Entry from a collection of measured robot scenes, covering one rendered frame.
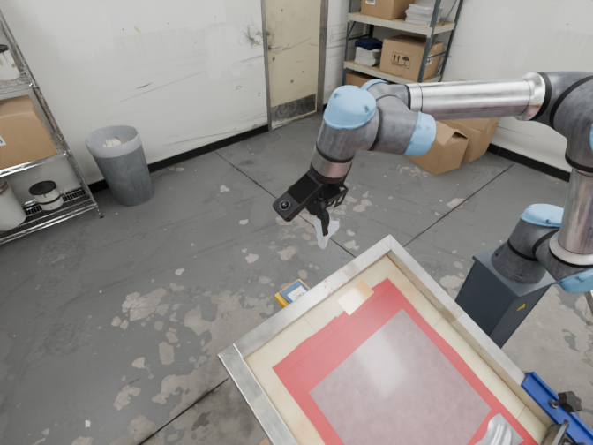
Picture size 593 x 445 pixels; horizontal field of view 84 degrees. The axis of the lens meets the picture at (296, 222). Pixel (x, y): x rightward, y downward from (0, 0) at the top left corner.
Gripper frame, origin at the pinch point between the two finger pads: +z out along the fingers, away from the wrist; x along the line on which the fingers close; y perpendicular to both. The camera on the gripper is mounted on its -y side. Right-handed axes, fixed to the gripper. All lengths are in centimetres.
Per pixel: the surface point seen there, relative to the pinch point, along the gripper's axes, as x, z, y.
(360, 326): -25.1, 15.6, 3.8
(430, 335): -37.9, 16.1, 18.3
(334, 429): -37.5, 16.0, -16.6
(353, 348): -27.9, 15.7, -1.5
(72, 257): 166, 206, -59
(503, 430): -63, 16, 15
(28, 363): 89, 183, -103
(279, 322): -13.2, 11.7, -14.0
